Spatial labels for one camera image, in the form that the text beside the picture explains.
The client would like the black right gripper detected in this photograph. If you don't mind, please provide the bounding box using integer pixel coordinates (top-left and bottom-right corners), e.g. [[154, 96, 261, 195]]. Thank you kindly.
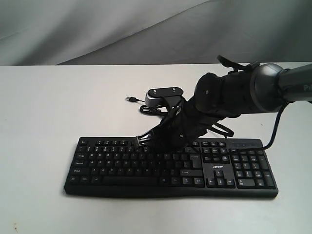
[[134, 97, 215, 153]]

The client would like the black acer keyboard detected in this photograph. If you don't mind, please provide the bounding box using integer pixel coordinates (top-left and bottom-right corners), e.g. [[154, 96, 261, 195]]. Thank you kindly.
[[64, 136, 278, 198]]

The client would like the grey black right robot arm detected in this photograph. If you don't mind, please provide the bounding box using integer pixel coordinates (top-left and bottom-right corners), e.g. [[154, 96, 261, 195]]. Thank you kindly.
[[134, 62, 312, 152]]

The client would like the grey backdrop cloth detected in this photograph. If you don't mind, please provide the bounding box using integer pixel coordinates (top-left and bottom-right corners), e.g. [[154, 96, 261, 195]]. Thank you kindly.
[[0, 0, 312, 65]]

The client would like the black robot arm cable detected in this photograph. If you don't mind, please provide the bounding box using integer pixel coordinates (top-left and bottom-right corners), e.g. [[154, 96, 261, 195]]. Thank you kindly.
[[217, 55, 290, 154]]

